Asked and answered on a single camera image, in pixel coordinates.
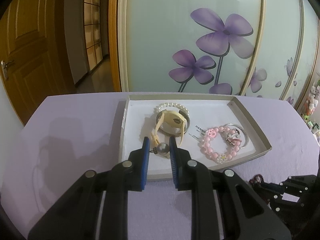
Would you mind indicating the cream yellow wrist watch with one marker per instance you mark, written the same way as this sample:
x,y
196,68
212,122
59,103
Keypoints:
x,y
148,130

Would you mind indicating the plush toy decorations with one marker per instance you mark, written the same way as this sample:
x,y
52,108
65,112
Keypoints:
x,y
309,107

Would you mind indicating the grey cardboard tray box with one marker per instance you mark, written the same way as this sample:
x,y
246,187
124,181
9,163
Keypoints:
x,y
205,111

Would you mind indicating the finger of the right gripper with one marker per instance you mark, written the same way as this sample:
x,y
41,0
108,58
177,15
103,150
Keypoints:
x,y
271,188

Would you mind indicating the thin silver bangle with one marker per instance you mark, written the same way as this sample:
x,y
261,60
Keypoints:
x,y
235,136

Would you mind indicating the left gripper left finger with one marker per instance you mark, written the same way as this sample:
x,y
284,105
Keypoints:
x,y
95,206

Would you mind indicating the pearl earring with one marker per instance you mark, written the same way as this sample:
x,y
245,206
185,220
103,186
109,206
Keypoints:
x,y
161,149

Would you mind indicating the brown wooden door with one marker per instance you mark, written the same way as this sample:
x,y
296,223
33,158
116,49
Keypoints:
x,y
34,59

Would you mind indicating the grey metal cuff bangle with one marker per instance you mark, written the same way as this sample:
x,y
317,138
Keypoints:
x,y
172,123

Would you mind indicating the wardrobe door with purple flowers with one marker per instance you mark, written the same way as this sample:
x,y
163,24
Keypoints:
x,y
259,48

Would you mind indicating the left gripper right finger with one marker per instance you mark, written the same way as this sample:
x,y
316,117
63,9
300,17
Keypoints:
x,y
222,200

